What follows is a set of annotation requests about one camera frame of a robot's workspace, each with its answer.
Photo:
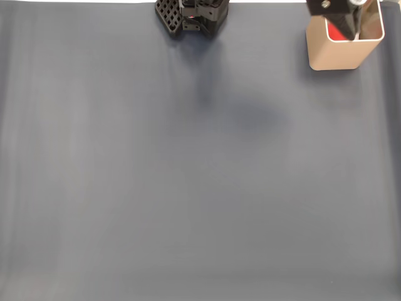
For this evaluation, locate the grey table mat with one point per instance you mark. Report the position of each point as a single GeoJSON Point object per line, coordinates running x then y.
{"type": "Point", "coordinates": [125, 188]}

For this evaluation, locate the red cube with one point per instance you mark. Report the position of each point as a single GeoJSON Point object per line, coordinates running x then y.
{"type": "Point", "coordinates": [333, 34]}

